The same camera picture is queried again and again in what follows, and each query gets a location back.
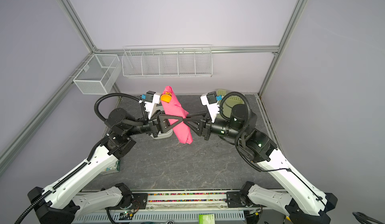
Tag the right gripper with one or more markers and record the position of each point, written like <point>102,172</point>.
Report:
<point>208,126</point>

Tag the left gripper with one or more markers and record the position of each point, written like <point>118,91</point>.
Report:
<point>159,122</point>

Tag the pink paper napkin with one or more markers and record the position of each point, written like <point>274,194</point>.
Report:
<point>181,131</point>

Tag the orange plastic spoon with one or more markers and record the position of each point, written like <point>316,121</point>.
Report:
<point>167,97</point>

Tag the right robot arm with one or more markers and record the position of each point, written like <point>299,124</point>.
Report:
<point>231,116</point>

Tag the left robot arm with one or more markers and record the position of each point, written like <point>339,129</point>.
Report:
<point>59,202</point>

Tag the white plastic tub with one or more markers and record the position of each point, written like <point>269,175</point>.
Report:
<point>161,135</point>

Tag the green plastic basket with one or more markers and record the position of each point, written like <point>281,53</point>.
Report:
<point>230,102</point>

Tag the tissue pack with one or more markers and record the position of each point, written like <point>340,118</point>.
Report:
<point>114,168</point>

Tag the white mesh box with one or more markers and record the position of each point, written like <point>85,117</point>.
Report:
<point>99,74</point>

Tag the green box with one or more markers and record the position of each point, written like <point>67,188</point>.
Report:
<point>207,219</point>

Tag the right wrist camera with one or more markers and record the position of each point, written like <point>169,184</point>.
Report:
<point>211,101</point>

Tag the white wire shelf basket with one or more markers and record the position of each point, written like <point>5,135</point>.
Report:
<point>167,61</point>

